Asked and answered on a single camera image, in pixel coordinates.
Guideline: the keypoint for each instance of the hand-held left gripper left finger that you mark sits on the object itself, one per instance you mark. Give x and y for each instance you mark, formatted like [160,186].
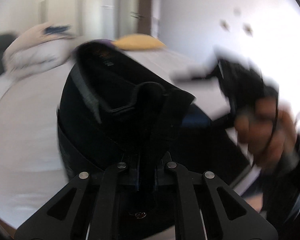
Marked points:
[115,195]

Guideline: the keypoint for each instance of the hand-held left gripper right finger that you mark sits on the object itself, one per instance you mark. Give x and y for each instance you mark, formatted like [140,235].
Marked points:
[182,195]

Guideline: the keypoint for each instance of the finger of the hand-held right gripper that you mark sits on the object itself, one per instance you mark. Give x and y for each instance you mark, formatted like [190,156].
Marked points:
[195,73]

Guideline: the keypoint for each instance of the black denim pants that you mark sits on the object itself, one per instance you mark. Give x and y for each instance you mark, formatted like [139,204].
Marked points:
[120,120]

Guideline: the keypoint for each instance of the person's right forearm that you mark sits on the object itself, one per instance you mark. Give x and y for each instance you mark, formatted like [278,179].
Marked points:
[290,187]

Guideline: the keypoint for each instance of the person's right hand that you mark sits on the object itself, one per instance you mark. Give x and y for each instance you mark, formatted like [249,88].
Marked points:
[265,135]

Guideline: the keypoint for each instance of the yellow cushion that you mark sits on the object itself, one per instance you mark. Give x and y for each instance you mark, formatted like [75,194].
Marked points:
[137,42]

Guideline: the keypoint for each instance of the brown wooden door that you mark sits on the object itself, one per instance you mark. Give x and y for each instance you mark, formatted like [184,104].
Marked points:
[147,7]

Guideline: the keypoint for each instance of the purple cushion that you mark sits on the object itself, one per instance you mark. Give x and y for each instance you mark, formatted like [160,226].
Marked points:
[107,42]

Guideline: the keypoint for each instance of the bed with white sheet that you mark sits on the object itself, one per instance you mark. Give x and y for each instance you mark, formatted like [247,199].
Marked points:
[22,130]

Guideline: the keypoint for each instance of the white wardrobe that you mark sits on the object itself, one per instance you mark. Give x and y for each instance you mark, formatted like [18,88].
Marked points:
[72,7]

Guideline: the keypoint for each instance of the blue folded cloth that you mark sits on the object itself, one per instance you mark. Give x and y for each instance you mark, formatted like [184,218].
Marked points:
[56,29]

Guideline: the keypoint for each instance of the folded beige duvet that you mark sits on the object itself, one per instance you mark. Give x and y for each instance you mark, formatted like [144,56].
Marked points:
[35,50]

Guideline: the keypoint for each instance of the bronze wall switch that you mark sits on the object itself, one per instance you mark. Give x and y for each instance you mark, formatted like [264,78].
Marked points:
[225,25]
[247,29]

